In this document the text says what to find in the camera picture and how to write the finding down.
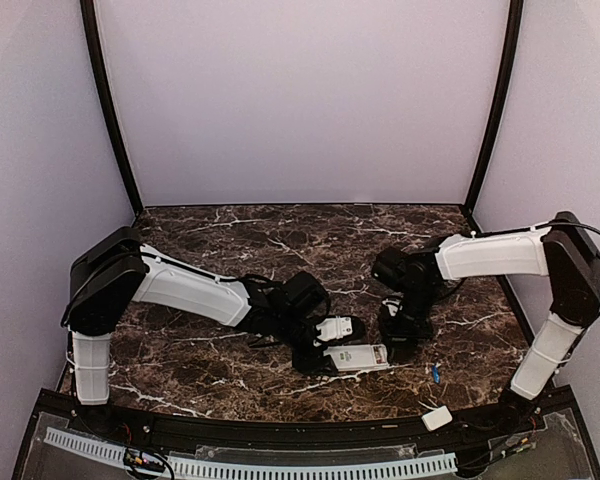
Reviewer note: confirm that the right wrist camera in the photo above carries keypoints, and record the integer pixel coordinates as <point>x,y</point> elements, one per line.
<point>390,306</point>

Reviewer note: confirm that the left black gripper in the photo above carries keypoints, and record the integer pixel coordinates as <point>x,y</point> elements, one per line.
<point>313,364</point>

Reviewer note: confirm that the small circuit board with wires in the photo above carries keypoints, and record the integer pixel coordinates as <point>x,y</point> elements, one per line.
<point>148,465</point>

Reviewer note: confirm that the black front rail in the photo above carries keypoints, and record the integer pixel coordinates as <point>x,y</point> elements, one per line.
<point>470,429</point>

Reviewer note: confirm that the black frame post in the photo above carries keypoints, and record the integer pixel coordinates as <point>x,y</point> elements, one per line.
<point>496,111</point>
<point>107,106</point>

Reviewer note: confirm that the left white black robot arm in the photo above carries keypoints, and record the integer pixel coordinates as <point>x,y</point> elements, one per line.
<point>120,270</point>

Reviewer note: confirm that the blue battery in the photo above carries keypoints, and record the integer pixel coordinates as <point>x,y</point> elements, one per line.
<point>435,374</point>

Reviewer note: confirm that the white slotted cable duct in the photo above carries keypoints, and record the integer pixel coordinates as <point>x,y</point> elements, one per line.
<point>224,463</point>

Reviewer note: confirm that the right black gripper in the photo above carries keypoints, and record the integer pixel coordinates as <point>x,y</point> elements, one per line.
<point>399,342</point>

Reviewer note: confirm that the left black frame post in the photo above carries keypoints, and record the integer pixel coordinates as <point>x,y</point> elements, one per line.
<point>107,106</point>

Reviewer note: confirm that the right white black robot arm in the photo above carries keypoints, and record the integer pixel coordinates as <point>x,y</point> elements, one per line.
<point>553,269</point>

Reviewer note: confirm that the right black frame post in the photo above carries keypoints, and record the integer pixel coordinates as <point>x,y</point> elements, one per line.
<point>496,111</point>

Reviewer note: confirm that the white remote control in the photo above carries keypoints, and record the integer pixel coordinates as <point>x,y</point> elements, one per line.
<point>353,358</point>

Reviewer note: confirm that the white battery cover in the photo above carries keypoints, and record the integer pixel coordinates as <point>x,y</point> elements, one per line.
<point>437,418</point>

